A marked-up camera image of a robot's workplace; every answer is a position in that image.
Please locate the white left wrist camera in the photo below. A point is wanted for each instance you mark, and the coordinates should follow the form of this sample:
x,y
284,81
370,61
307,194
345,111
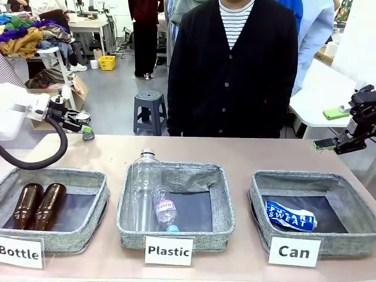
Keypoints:
x,y
65,93

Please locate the colourful clothes pile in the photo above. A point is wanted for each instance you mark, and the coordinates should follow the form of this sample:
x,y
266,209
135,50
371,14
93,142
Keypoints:
x,y
26,38

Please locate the person in dark red top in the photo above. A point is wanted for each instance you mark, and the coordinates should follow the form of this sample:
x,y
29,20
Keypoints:
x,y
145,38

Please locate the white side table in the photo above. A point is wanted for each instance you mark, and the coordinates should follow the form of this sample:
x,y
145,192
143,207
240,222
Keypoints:
x,y
317,94

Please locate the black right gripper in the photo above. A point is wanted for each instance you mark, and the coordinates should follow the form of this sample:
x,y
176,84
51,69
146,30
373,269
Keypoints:
x,y
364,117

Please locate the crushed silver can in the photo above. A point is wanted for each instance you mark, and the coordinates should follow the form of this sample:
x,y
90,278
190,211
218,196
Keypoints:
x,y
88,136

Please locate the person in black cardigan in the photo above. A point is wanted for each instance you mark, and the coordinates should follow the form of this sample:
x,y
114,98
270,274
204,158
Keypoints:
x,y
217,76

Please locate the person in grey jacket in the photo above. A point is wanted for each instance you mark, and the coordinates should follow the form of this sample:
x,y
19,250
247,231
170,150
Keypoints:
x,y
177,14

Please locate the yellow plastic crate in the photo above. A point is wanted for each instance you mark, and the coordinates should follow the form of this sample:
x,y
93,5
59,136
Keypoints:
x,y
107,63

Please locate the white clothes table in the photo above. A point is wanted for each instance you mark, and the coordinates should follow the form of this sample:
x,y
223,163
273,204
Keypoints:
x,y
63,67

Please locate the checkered cloth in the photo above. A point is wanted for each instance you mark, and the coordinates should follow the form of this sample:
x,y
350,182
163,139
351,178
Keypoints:
x,y
10,70

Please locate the small pink-label plastic bottle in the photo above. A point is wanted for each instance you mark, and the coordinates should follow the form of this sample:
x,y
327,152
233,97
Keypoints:
x,y
166,210

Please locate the person in light blue coat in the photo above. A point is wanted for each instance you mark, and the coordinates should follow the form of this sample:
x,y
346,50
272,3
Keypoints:
x,y
314,29

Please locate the white Plastic label sign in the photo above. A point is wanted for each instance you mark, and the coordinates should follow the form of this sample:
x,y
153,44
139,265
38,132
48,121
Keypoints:
x,y
169,251

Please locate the white Bottle label sign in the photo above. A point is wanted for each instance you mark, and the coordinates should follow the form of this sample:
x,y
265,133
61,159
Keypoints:
x,y
20,252

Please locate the grey fabric basket can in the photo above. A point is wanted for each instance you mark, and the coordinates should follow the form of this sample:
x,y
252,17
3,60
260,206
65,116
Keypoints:
x,y
337,235

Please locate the clothes in cardboard box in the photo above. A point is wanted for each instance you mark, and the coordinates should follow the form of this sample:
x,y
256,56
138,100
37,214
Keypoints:
x,y
50,77

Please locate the person in white jacket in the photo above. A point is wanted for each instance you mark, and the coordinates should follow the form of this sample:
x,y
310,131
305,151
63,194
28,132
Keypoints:
x,y
69,29

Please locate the grey fabric basket plastic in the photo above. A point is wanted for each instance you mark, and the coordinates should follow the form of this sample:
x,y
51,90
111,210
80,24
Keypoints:
x,y
191,176

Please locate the cardboard box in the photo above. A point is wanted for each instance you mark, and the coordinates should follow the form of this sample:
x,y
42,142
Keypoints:
x,y
77,97

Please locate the grey fabric basket bottle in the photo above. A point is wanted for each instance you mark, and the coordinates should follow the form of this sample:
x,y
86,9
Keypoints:
x,y
73,238

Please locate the white Can label sign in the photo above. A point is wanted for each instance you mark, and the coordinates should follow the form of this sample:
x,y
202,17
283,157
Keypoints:
x,y
293,252

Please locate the large clear plastic bottle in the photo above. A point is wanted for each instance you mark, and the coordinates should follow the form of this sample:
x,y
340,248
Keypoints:
x,y
144,182

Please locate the brown glass bottle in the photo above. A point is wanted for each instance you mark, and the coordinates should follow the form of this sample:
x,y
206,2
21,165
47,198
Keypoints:
x,y
25,205
48,205

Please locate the white panel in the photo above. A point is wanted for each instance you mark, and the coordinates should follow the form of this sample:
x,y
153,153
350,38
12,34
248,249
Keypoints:
x,y
361,38

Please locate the crushed blue white can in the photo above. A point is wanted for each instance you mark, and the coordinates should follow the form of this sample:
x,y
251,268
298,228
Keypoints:
x,y
289,216

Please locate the white background workbench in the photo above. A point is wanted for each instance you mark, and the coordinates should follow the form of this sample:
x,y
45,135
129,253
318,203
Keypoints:
x,y
89,26

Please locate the grey plastic stool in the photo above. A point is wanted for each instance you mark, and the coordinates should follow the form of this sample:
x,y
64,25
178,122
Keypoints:
x,y
149,102

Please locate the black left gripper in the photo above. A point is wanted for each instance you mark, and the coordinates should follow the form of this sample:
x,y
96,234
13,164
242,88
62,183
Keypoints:
x,y
57,114

